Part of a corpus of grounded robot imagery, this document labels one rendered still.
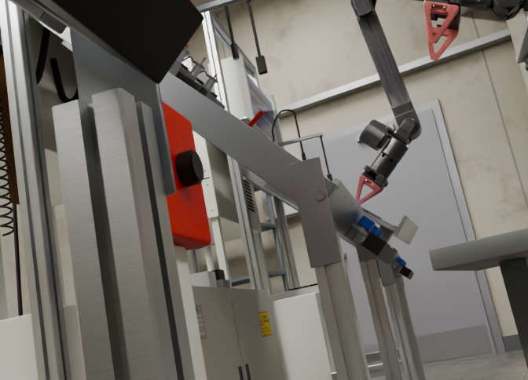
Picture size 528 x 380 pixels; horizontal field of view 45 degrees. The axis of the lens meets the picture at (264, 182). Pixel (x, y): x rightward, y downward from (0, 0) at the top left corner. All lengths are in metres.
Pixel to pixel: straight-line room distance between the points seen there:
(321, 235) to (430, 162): 4.73
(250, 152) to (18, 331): 0.53
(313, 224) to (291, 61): 5.43
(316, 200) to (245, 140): 0.18
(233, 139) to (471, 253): 0.49
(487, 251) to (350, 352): 0.38
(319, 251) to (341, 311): 0.10
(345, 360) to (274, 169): 0.33
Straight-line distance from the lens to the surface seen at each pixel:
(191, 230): 0.71
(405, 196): 5.72
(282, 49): 6.49
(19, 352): 1.26
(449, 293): 5.62
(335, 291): 1.00
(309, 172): 1.02
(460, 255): 1.26
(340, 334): 1.01
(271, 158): 1.09
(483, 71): 5.87
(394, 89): 1.80
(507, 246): 1.25
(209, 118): 1.14
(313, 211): 1.01
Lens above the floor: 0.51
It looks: 13 degrees up
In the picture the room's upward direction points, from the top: 11 degrees counter-clockwise
